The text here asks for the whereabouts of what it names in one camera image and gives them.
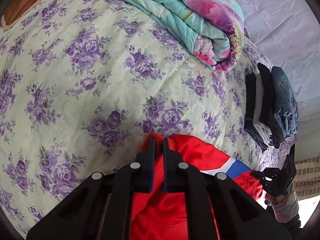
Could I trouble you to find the red pants with blue stripe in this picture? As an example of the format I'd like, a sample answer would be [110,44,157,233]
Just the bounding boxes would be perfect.
[130,133,263,239]

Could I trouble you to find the grey knit sleeve forearm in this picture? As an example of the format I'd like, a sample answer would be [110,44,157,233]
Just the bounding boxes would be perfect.
[271,183,299,223]

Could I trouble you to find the right hand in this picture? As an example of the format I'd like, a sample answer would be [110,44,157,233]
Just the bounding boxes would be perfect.
[265,192,289,206]

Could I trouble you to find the beige checkered fabric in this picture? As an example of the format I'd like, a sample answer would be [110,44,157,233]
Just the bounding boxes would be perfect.
[293,157,320,200]

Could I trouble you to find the folded blue jeans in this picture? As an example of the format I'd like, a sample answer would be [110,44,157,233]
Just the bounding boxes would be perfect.
[271,66,298,139]

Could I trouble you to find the folded black pants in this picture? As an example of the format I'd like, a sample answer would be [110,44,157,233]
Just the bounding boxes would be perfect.
[257,62,284,149]

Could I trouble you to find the folded navy striped pants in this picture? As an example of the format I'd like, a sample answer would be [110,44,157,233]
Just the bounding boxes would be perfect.
[244,73,268,152]

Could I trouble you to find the purple floral bed sheet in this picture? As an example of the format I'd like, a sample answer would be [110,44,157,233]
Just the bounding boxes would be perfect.
[1,0,296,238]

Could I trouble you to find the white lace cover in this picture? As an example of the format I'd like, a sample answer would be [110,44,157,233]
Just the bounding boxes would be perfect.
[227,0,319,166]

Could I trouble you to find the folded teal pink floral quilt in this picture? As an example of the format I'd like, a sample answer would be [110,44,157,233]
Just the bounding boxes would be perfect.
[122,0,245,72]

